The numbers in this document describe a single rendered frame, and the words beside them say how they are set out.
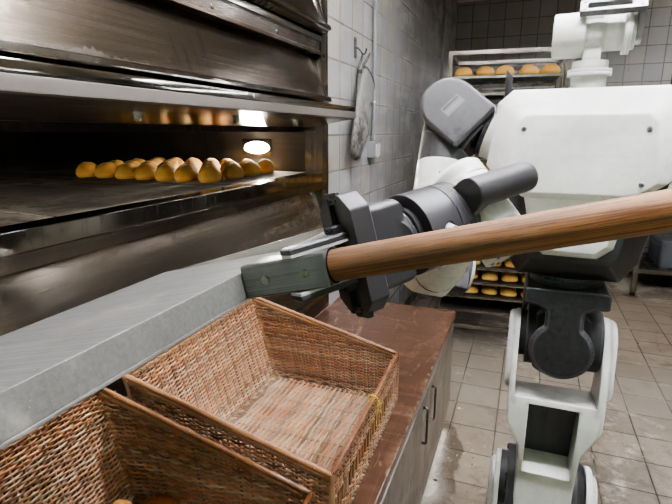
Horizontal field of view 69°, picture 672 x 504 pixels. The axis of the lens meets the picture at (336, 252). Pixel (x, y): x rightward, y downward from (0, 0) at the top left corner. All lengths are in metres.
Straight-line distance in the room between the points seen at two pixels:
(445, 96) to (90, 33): 0.67
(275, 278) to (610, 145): 0.54
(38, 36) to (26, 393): 0.77
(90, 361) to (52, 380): 0.03
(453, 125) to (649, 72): 4.66
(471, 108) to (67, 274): 0.81
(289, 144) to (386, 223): 1.63
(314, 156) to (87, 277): 1.19
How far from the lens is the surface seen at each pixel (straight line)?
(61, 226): 1.03
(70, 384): 0.34
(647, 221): 0.40
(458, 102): 0.89
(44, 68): 0.84
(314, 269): 0.44
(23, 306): 1.02
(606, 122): 0.82
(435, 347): 1.84
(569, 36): 0.88
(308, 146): 2.05
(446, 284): 0.74
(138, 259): 1.20
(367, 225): 0.46
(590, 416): 0.99
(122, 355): 0.37
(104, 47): 1.11
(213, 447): 0.99
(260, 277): 0.47
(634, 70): 5.46
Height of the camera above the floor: 1.34
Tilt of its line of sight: 14 degrees down
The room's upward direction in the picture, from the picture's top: straight up
